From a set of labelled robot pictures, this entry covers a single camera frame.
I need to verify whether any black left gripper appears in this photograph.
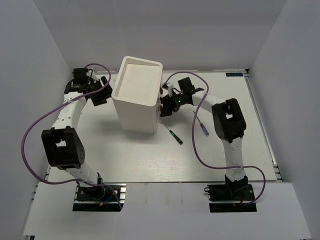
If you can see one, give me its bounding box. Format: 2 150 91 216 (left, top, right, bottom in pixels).
88 75 119 106

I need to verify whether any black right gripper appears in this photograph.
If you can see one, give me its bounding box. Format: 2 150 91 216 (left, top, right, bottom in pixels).
160 91 186 117

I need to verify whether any white drawer cabinet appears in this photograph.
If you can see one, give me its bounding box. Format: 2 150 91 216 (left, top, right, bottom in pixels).
111 56 163 134

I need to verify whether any blue handled screwdriver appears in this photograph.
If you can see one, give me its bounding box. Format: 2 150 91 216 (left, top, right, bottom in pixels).
193 111 210 137

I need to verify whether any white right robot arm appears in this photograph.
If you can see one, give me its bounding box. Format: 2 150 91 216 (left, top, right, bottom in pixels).
160 77 248 200

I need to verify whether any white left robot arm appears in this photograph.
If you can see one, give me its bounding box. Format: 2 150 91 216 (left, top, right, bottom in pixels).
41 66 113 200

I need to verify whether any slim green precision screwdriver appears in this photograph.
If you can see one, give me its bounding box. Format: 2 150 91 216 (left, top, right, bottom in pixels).
164 125 183 145

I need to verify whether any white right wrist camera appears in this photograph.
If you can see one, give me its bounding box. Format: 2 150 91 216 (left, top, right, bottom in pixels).
162 82 174 97

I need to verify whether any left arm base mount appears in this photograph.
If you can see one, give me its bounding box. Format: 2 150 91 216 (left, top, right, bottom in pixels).
72 183 127 213

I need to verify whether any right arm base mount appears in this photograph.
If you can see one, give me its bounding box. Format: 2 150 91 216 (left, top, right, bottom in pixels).
203 184 257 213

